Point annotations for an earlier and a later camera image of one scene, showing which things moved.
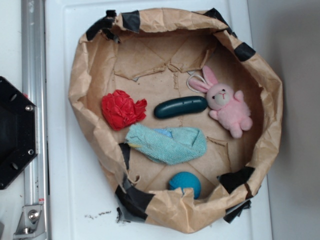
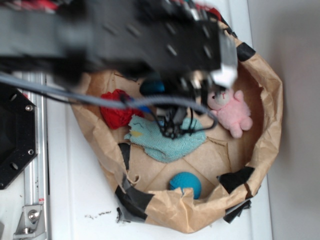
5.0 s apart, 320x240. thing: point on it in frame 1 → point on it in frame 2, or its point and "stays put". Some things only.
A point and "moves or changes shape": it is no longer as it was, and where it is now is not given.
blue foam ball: [185, 180] stays put
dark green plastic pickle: [179, 106] moves or changes shape
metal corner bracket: [31, 225] stays put
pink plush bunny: [229, 105] stays put
